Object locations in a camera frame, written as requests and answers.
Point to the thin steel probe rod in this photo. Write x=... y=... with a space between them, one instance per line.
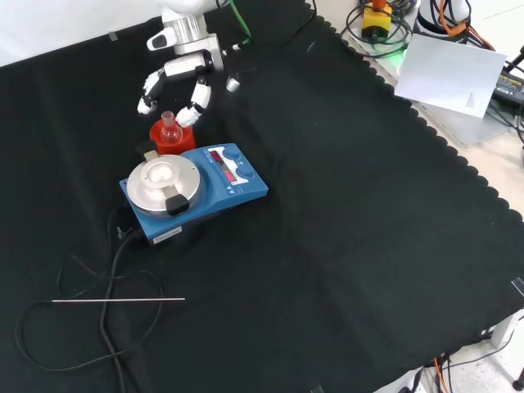
x=123 y=300

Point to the yellow stop button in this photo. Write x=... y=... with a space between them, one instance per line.
x=376 y=22

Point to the clear round-bottom glass flask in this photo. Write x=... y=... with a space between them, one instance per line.
x=170 y=135

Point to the white table leg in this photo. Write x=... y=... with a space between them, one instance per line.
x=503 y=331

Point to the white black wrist module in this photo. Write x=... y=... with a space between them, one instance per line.
x=157 y=41

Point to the pale white board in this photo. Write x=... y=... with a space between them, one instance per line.
x=446 y=73

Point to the black power adapter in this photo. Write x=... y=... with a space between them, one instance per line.
x=509 y=88

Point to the clear tape strip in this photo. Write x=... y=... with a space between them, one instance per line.
x=112 y=36
x=518 y=286

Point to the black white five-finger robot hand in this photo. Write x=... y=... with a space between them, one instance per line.
x=184 y=67

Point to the small grey cylinder camera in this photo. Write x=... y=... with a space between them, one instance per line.
x=232 y=84

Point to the black bench cloth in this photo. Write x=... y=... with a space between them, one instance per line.
x=327 y=204

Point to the blue heater with steel plate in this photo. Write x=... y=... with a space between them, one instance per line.
x=241 y=192

